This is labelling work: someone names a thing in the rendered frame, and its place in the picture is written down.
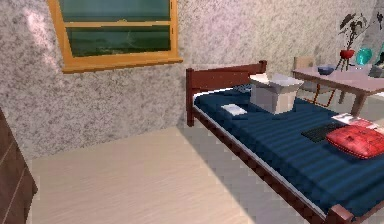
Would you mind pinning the small white flat object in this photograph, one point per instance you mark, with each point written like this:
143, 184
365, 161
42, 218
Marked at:
234, 109

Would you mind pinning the open grey cardboard box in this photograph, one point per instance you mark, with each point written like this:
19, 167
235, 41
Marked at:
275, 91

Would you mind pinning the brown bed with blue cover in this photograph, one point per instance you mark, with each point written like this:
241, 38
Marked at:
286, 150

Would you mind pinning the orange framed window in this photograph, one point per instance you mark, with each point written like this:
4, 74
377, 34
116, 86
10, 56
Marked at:
116, 36

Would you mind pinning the wooden chair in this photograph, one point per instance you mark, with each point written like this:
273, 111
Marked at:
308, 75

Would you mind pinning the black laptop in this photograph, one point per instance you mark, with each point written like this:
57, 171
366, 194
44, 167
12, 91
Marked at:
320, 132

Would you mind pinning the dark blue bowl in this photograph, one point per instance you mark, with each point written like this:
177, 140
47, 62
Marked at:
325, 70

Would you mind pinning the pale pink table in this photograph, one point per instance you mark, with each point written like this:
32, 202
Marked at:
350, 81

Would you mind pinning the white and red book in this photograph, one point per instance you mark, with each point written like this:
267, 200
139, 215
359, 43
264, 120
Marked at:
354, 120

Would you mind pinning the red pillow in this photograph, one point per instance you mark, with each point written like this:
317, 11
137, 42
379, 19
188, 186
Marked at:
358, 140

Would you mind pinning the house plant in red pot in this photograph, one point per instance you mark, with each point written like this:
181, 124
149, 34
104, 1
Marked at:
348, 40

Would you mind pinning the teal glass globe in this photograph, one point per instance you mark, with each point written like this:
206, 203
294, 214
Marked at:
363, 56

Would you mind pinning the dark brown chest of drawers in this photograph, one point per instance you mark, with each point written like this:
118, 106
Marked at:
13, 180

